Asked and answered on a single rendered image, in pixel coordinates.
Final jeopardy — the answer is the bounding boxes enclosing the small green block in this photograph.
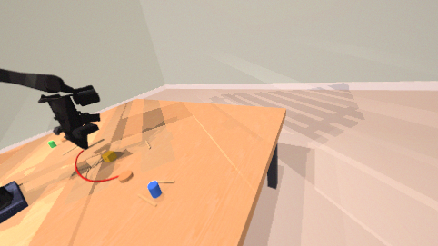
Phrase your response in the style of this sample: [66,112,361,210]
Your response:
[48,141,57,149]

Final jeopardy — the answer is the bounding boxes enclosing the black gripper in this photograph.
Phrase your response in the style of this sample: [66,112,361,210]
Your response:
[53,109,100,151]

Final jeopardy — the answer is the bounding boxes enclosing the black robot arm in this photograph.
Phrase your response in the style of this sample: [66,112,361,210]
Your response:
[0,69,101,211]

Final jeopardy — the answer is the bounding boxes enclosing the blue cylinder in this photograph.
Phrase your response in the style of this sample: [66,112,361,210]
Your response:
[147,181,162,199]

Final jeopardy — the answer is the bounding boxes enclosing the round wooden button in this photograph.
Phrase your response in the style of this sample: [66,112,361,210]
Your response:
[118,171,133,183]

